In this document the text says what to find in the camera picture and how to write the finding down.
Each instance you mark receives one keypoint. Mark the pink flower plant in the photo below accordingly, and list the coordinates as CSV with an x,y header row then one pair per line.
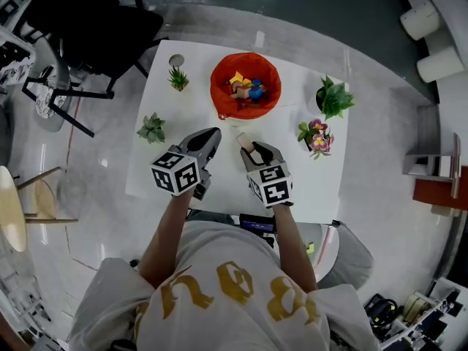
x,y
318,141

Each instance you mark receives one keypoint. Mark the beige wooden block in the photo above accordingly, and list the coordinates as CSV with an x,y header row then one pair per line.
x,y
244,141

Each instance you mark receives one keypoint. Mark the small spiky green plant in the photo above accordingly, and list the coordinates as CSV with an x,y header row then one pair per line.
x,y
178,79

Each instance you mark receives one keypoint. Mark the black headset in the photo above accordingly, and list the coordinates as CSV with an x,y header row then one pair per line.
x,y
382,311

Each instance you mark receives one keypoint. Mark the black screen device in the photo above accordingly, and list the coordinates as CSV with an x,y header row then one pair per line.
x,y
256,225

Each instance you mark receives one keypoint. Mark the white storage bin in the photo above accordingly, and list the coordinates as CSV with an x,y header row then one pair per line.
x,y
424,327

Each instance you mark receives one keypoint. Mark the white cylindrical pillar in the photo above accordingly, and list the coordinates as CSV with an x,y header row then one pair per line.
x,y
420,18
440,64

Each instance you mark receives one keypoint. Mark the round wooden table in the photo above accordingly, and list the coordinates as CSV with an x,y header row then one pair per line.
x,y
11,210

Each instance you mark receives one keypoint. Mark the grey chair with black legs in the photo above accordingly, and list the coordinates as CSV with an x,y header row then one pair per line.
x,y
51,121

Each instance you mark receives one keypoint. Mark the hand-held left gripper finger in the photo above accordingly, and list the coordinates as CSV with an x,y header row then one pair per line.
x,y
215,148
199,143

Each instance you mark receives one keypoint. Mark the white metal rack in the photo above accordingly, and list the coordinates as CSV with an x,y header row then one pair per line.
x,y
25,305

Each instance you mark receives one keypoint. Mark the person's right forearm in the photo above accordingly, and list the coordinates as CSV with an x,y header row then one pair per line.
x,y
292,247

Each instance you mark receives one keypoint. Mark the grey open shelf unit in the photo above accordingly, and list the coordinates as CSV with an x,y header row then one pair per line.
x,y
431,163

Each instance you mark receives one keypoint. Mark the white shelf rack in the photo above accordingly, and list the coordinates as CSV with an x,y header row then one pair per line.
x,y
14,57

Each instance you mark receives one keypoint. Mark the person's left forearm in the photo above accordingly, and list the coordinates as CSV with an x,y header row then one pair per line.
x,y
164,236

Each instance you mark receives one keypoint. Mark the black mesh office chair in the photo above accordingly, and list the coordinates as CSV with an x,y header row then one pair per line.
x,y
91,17

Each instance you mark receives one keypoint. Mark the person's white printed T-shirt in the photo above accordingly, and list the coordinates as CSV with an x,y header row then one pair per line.
x,y
226,251

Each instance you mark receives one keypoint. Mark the grey green succulent plant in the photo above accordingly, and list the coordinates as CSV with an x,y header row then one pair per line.
x,y
151,129

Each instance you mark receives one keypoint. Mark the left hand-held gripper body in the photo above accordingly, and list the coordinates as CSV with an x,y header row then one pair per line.
x,y
175,176

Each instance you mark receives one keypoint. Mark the lime green L-shaped plastic block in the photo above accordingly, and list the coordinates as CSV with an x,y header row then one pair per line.
x,y
310,248

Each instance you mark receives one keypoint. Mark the red brown board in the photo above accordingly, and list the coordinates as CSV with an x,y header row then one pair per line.
x,y
438,194

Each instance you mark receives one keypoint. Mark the pile of coloured wooden blocks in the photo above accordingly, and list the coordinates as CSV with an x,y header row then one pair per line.
x,y
248,91

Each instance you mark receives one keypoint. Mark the tape roll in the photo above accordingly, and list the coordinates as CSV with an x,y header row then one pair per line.
x,y
417,307

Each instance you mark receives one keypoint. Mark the grey padded chair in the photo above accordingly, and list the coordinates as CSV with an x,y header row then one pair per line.
x,y
351,258

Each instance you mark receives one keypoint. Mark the cream bucket with orange liner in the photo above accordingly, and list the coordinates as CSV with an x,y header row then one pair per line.
x,y
219,90

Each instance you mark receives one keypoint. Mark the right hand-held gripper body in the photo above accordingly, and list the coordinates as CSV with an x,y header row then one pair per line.
x,y
272,186

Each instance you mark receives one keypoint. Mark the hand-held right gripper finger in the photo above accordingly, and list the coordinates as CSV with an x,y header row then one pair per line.
x,y
270,155
249,161

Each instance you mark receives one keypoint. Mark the large green succulent plant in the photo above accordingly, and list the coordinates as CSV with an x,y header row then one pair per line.
x,y
334,99

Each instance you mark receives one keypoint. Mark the wooden stool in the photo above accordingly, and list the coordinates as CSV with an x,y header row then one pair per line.
x,y
45,203

